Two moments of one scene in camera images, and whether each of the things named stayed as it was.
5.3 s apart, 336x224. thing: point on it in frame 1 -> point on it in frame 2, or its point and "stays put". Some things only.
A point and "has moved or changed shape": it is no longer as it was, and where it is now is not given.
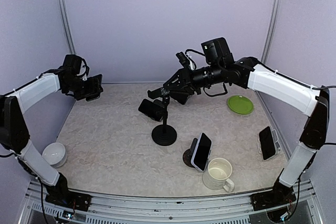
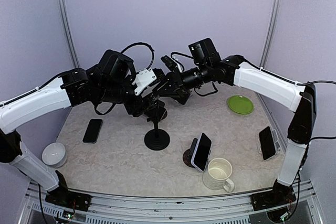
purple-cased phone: (201, 152) stays put
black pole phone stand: (164, 135) -> (156, 139)
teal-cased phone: (97, 87) has moved or changed shape
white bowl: (55, 154) stays put
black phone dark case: (151, 109) stays put
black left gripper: (79, 96) -> (139, 106)
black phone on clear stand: (266, 142) stays put
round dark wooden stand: (188, 155) stays put
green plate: (241, 104) stays put
